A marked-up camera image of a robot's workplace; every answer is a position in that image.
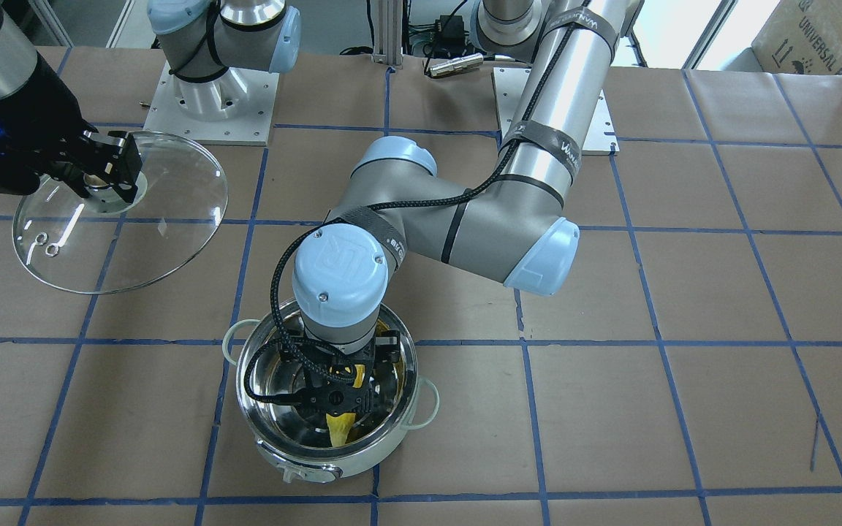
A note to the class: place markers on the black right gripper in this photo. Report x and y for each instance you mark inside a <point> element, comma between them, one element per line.
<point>47,109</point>

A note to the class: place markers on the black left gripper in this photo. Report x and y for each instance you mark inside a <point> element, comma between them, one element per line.
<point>389,345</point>

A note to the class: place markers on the glass pot lid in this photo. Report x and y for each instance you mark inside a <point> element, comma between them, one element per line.
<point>103,244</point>

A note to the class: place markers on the yellow corn cob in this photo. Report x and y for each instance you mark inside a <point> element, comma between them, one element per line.
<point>340,427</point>

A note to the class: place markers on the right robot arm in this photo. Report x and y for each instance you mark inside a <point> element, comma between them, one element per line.
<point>200,39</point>

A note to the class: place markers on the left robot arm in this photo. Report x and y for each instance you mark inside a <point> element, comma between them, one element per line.
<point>328,288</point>

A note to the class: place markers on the pale green cooking pot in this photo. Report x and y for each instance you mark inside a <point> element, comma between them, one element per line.
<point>318,431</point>

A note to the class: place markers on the silver metal connector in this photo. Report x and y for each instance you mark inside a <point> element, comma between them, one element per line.
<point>455,66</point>

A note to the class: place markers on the black power adapter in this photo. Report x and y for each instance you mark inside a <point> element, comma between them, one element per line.
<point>450,36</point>

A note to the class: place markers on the cardboard box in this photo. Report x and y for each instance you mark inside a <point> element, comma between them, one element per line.
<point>801,37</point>

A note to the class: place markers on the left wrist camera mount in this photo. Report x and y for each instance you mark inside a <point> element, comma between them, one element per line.
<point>288,370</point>

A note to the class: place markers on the aluminium frame post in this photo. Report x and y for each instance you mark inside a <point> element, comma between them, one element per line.
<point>388,32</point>

